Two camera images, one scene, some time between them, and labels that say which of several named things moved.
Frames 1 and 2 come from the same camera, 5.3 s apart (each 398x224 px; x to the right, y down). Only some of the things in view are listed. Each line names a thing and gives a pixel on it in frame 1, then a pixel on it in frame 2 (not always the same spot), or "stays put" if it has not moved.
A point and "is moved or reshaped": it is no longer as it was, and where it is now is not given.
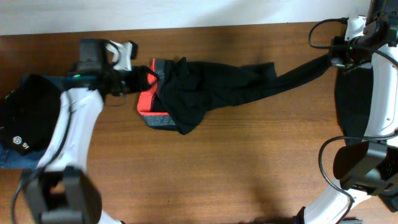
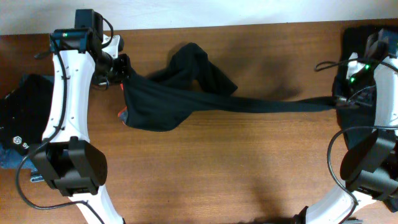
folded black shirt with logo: (29, 114) stays put
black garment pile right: (354, 88) stays put
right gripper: (335, 55) -> (344, 99)
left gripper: (140, 76) -> (124, 60)
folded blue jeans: (12, 158) stays put
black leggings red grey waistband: (178, 94) is moved or reshaped
